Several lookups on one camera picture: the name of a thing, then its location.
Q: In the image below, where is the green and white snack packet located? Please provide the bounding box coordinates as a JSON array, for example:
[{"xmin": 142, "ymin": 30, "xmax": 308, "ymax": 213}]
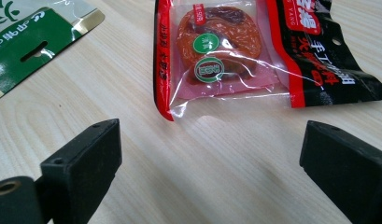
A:
[{"xmin": 0, "ymin": 0, "xmax": 106, "ymax": 105}]

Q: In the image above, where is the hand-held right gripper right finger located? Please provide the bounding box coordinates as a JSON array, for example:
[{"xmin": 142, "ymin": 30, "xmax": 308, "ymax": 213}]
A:
[{"xmin": 299, "ymin": 120, "xmax": 382, "ymax": 224}]

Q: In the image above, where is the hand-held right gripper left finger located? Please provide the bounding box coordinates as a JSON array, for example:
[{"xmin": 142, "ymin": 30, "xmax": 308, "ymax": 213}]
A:
[{"xmin": 39, "ymin": 118, "xmax": 123, "ymax": 224}]

